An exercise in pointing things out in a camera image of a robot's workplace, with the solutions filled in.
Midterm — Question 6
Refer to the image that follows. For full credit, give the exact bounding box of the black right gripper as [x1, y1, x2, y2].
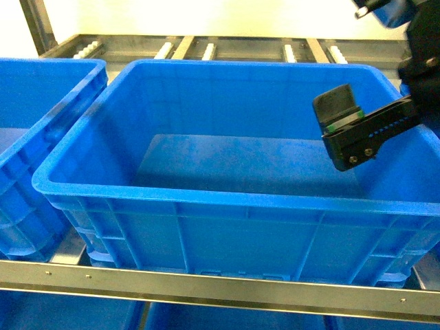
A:
[312, 1, 439, 171]

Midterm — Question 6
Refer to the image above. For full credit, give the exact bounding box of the blue crate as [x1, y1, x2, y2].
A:
[145, 303, 326, 329]
[1, 290, 144, 329]
[399, 82, 411, 98]
[324, 316, 439, 330]
[32, 60, 439, 285]
[1, 58, 108, 262]

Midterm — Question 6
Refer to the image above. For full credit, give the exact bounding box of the blue lower right crate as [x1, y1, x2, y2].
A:
[324, 316, 439, 330]

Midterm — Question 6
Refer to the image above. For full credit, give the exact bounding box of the blue lower centre crate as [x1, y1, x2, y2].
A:
[145, 303, 326, 329]

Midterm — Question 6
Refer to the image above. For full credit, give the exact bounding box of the steel roller rack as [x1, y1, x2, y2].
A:
[0, 0, 440, 330]

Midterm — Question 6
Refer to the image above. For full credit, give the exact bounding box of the blue lower left crate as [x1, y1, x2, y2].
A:
[1, 290, 144, 329]

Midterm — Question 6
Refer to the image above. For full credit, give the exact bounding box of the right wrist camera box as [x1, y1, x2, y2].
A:
[353, 0, 417, 28]

